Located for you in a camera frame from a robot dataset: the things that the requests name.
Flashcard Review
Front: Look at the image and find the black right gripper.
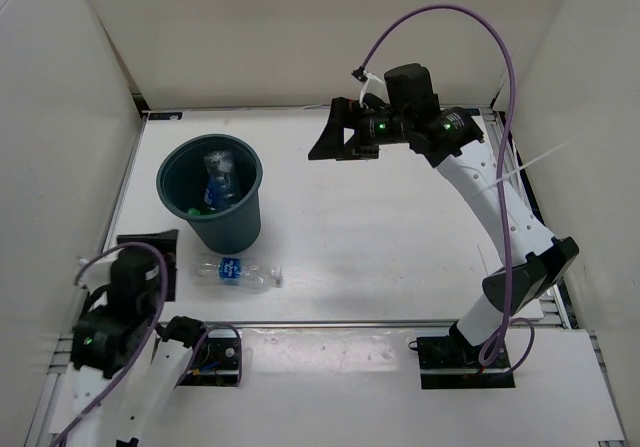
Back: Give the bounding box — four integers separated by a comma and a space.
309, 98, 413, 161

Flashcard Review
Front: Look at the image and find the blue label water bottle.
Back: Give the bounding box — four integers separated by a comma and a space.
204, 176, 241, 211

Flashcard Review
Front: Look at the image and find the clear bottle blue label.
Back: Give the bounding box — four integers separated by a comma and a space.
191, 254, 283, 292

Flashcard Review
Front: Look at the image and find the clear bottle without label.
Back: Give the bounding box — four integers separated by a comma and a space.
204, 150, 239, 183

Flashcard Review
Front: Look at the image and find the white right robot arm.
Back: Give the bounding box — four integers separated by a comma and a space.
308, 63, 579, 367

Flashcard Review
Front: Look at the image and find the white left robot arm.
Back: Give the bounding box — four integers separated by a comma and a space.
51, 229, 210, 446

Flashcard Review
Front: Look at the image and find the dark teal plastic bin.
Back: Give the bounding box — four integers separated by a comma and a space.
156, 134, 263, 254

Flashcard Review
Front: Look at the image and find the white zip tie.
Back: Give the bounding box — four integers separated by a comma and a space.
468, 133, 586, 200

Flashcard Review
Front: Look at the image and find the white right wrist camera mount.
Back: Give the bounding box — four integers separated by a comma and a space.
351, 67, 386, 107

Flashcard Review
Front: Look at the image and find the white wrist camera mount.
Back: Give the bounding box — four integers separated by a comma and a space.
73, 253, 116, 292
351, 67, 386, 107

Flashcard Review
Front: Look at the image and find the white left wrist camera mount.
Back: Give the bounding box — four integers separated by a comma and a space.
73, 253, 116, 292

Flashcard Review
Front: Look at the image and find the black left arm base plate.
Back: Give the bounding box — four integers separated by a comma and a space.
178, 323, 243, 388

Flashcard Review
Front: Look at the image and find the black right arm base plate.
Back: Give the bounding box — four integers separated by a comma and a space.
408, 336, 516, 390

